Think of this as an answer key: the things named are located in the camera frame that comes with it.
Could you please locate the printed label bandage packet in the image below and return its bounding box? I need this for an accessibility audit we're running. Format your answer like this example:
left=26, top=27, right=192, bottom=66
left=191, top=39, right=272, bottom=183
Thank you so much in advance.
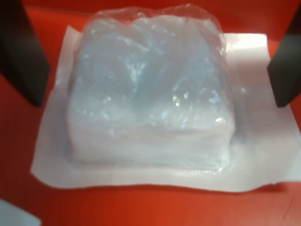
left=0, top=199, right=42, bottom=226

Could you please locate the red box with bandages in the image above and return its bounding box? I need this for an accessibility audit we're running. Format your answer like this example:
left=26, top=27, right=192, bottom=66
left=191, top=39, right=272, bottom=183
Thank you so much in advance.
left=0, top=0, right=301, bottom=226

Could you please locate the square gauze bandage packet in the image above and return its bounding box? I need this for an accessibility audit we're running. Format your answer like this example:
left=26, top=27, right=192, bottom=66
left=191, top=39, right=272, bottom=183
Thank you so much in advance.
left=30, top=2, right=294, bottom=193

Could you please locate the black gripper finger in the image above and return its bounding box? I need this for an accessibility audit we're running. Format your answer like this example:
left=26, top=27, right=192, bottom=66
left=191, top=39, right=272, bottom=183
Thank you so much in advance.
left=0, top=0, right=51, bottom=108
left=267, top=0, right=301, bottom=109

